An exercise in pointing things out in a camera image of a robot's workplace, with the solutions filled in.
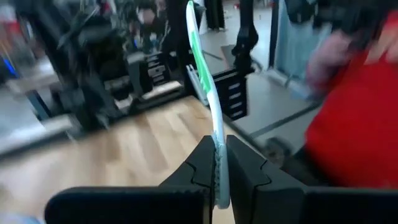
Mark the black vented equipment box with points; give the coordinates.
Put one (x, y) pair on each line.
(157, 70)
(233, 96)

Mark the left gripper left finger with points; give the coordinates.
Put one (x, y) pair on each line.
(199, 168)

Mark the person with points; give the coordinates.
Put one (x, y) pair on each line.
(357, 124)

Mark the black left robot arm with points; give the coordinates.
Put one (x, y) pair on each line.
(93, 93)

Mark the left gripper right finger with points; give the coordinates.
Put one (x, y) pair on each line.
(258, 199)

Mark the green and white toothbrush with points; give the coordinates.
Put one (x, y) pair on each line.
(215, 105)

